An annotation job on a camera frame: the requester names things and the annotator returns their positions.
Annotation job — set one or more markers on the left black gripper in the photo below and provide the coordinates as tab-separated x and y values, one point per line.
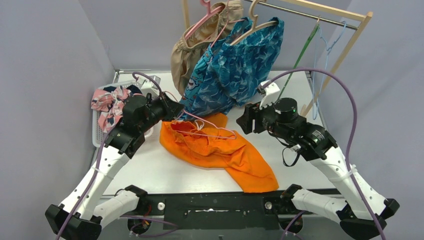
166	108

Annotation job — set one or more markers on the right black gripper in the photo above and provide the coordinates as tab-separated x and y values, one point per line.
253	112

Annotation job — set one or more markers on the navy blue shorts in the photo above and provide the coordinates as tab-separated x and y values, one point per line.
123	91

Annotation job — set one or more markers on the orange shorts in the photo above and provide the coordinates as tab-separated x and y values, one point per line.
207	143

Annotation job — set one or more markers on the pink shark print shorts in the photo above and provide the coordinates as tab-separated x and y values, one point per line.
110	106

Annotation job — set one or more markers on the white perforated plastic basket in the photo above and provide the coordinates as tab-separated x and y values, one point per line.
97	134

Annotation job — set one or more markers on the light blue wire hanger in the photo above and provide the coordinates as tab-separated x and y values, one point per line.
318	83

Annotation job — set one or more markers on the green plastic hanger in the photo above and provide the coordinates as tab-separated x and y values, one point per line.
301	54

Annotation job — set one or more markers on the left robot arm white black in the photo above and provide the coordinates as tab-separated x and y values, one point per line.
80	216

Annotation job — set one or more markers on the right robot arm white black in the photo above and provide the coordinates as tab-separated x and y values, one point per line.
361	211

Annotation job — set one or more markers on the dark blue whale shorts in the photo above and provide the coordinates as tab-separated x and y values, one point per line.
249	62

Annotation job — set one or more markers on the beige shorts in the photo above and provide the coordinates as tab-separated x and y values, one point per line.
186	53

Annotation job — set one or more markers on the light blue shark shorts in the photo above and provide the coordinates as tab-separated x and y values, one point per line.
204	93

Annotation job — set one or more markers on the thin pink hanger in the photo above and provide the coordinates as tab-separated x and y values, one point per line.
234	14

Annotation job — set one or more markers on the wooden hanger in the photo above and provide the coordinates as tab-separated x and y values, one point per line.
254	27

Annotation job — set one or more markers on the pink plastic hanger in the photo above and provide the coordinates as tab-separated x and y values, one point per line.
210	12

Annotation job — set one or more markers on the wooden clothes rack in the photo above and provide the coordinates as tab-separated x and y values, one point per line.
363	20

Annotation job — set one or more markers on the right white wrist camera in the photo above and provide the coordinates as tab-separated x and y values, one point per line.
269	92

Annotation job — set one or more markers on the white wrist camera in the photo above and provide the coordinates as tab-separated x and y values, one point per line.
269	92
147	87

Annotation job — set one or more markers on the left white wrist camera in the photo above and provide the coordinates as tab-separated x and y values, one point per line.
147	87

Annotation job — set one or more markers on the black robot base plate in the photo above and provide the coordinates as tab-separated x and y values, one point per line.
218	211

